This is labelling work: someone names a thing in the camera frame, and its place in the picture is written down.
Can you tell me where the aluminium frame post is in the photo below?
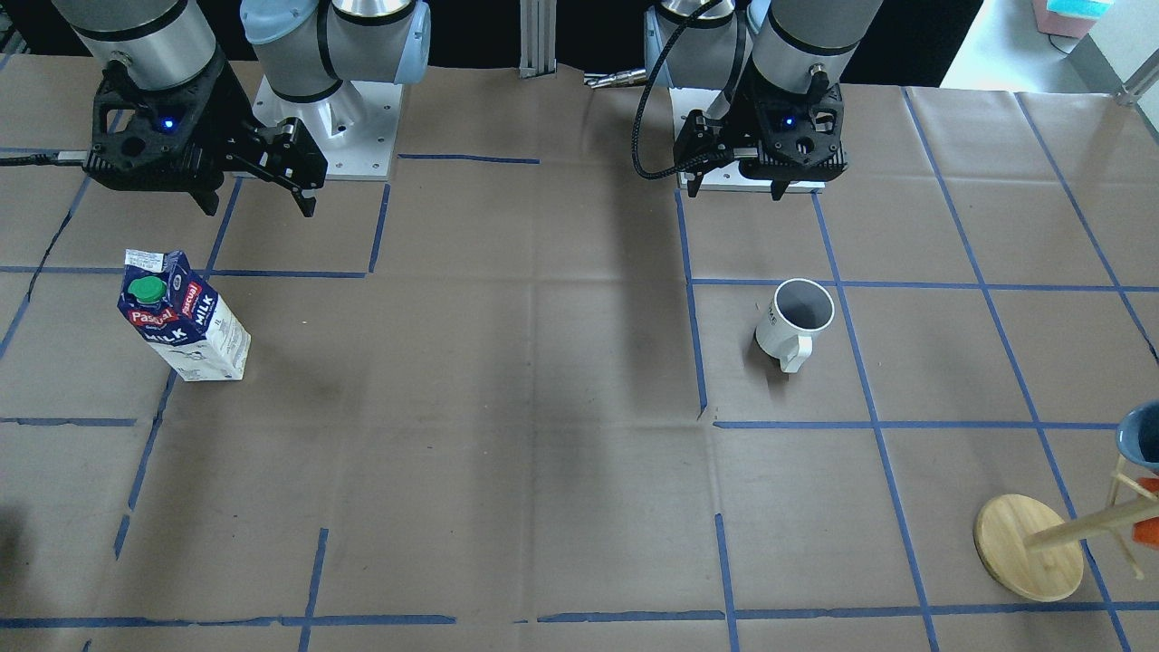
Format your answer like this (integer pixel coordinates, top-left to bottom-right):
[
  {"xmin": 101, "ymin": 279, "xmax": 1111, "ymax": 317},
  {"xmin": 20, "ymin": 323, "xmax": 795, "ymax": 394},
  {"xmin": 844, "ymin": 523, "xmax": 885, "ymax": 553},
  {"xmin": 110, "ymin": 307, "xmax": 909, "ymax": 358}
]
[{"xmin": 518, "ymin": 0, "xmax": 557, "ymax": 79}]

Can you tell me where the pink box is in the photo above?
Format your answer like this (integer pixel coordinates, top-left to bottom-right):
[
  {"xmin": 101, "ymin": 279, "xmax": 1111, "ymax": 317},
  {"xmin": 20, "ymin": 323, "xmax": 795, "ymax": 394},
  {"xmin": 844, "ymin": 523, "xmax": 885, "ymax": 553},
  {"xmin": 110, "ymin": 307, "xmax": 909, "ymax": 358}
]
[{"xmin": 1032, "ymin": 0, "xmax": 1114, "ymax": 41}]

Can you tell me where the white mug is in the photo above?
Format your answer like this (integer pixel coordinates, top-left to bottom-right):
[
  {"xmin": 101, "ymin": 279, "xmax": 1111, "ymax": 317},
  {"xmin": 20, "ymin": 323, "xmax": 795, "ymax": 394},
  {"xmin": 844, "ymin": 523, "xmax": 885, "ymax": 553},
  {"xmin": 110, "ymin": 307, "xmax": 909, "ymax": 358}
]
[{"xmin": 755, "ymin": 278, "xmax": 834, "ymax": 374}]

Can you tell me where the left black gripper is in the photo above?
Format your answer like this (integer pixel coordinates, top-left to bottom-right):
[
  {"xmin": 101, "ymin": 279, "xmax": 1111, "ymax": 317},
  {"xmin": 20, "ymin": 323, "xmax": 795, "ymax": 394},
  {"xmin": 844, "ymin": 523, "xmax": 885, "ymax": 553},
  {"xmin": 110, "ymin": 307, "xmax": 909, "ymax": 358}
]
[{"xmin": 675, "ymin": 76, "xmax": 848, "ymax": 202}]

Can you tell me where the blue mug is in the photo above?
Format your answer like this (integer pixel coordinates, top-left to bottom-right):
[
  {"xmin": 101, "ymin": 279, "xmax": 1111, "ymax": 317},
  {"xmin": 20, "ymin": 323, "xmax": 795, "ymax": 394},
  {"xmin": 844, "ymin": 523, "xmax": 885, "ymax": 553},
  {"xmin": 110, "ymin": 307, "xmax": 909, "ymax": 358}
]
[{"xmin": 1116, "ymin": 400, "xmax": 1158, "ymax": 475}]

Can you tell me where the black braided cable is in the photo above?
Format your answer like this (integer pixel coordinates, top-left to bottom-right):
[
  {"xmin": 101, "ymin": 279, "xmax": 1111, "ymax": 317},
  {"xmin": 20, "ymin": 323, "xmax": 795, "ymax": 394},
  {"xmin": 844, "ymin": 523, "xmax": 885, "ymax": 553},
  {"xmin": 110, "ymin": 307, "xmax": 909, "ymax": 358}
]
[{"xmin": 630, "ymin": 0, "xmax": 736, "ymax": 180}]

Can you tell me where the orange mug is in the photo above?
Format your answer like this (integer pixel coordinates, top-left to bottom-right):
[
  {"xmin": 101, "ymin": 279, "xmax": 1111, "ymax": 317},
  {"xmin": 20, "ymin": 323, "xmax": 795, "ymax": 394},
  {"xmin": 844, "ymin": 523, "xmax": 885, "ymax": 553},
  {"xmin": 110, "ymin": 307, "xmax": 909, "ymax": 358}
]
[{"xmin": 1134, "ymin": 477, "xmax": 1159, "ymax": 550}]

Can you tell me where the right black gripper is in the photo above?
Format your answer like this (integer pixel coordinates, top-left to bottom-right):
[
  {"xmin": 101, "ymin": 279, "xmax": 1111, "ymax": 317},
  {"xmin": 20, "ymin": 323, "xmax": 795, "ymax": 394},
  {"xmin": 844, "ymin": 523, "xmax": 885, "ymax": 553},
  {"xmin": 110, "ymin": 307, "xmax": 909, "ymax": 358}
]
[{"xmin": 83, "ymin": 50, "xmax": 328, "ymax": 218}]

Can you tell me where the wooden mug tree stand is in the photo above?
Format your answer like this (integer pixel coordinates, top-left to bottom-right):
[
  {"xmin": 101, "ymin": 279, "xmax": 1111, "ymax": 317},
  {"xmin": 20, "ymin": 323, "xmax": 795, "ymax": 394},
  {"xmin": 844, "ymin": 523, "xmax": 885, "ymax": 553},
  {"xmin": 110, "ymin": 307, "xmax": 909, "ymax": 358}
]
[{"xmin": 972, "ymin": 455, "xmax": 1158, "ymax": 602}]

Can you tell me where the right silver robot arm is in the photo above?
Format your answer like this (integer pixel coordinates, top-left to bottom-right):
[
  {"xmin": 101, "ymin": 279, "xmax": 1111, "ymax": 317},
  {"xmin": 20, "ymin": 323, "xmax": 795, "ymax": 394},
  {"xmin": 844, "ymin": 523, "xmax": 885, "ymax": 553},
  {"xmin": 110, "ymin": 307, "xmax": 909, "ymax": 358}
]
[{"xmin": 54, "ymin": 1, "xmax": 432, "ymax": 217}]

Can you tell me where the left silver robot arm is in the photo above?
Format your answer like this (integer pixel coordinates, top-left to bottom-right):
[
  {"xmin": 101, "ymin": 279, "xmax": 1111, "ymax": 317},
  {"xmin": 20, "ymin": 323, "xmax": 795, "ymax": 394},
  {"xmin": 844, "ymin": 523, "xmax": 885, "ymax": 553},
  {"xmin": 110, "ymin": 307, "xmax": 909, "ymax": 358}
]
[{"xmin": 633, "ymin": 1, "xmax": 880, "ymax": 199}]

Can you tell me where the blue white milk carton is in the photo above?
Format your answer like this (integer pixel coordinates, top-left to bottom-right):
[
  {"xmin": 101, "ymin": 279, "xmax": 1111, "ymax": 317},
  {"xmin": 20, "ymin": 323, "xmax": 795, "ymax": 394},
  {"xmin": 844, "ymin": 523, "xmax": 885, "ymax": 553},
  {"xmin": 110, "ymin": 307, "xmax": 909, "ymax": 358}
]
[{"xmin": 119, "ymin": 249, "xmax": 250, "ymax": 381}]

